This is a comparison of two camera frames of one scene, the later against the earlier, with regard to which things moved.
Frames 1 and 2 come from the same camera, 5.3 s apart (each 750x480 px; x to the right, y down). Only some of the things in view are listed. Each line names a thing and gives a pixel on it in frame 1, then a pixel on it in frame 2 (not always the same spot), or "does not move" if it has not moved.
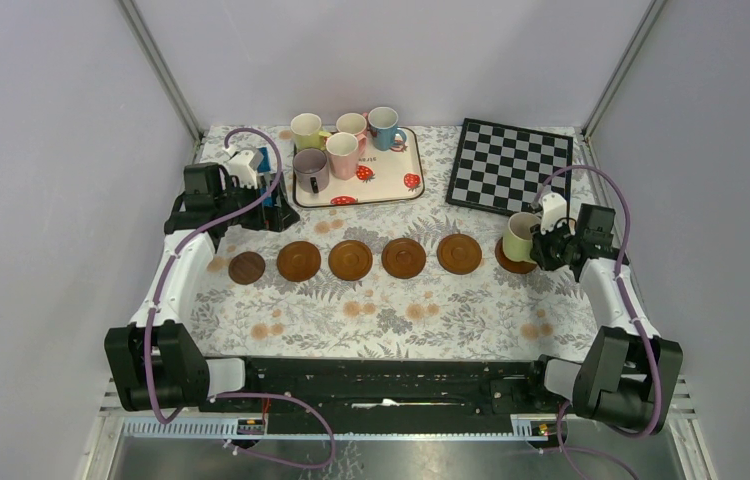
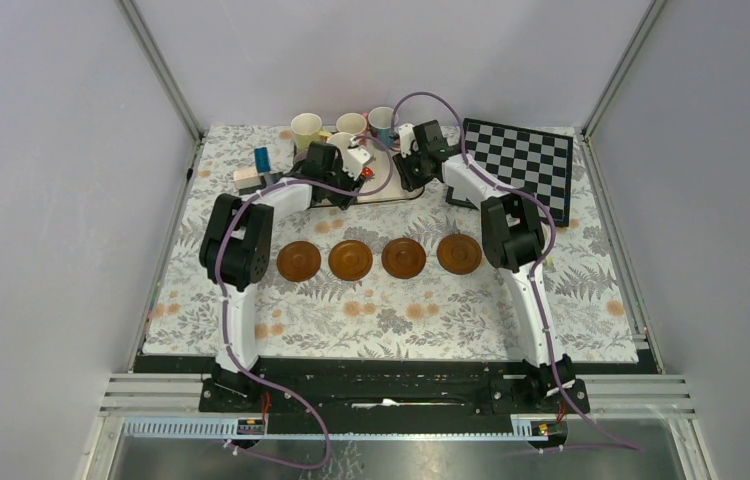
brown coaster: [350, 260] does not move
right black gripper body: [552, 248] -> [411, 168]
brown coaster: [298, 261] does not move
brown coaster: [459, 253] does not move
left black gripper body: [236, 196] -> [339, 178]
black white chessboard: [501, 168] does not move
